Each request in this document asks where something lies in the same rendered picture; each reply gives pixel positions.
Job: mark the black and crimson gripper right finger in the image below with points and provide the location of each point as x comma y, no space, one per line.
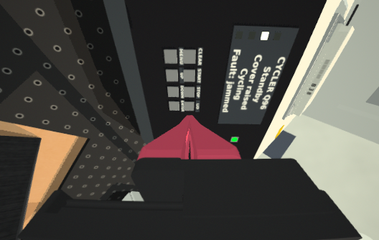
205,144

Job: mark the white well plate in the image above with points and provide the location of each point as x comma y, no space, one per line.
327,58

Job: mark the cream benchtop instrument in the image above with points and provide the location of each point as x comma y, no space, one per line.
238,66

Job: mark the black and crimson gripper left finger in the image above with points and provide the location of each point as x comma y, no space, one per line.
173,143

